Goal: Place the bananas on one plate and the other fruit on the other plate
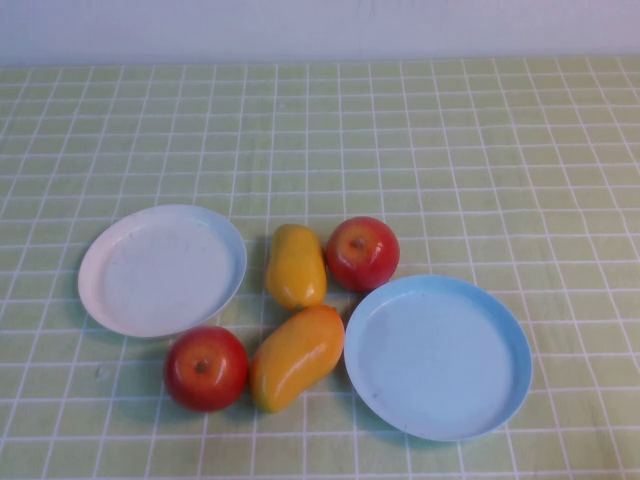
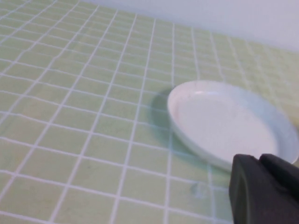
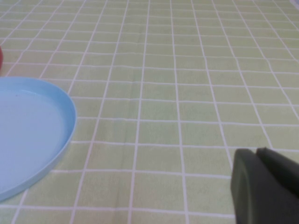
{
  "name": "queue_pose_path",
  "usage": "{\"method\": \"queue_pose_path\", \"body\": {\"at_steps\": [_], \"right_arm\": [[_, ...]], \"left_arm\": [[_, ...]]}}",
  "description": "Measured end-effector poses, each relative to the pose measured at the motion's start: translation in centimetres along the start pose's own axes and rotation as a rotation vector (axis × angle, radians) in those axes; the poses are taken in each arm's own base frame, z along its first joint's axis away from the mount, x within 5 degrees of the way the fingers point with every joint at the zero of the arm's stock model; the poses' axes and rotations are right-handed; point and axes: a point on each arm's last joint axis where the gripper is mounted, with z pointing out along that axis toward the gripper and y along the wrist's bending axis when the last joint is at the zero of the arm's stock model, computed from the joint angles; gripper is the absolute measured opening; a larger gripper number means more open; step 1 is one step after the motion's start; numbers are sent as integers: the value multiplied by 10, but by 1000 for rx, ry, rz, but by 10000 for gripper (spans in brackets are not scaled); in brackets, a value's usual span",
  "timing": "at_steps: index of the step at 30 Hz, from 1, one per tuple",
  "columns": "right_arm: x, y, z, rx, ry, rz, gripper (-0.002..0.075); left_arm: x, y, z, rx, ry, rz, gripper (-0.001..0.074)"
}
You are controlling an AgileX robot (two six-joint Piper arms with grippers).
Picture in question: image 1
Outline light blue round plate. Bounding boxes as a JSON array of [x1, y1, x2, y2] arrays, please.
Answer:
[[343, 273, 535, 443]]

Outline green white checkered tablecloth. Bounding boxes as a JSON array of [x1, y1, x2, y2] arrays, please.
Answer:
[[0, 55, 640, 480]]

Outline red apple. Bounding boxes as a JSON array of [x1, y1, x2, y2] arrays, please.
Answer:
[[163, 325, 250, 413], [325, 215, 401, 293]]

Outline orange yellow mango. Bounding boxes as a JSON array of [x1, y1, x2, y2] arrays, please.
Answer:
[[249, 304, 346, 414]]

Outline whitish round plastic plate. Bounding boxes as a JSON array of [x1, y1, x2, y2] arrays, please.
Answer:
[[77, 203, 249, 340]]

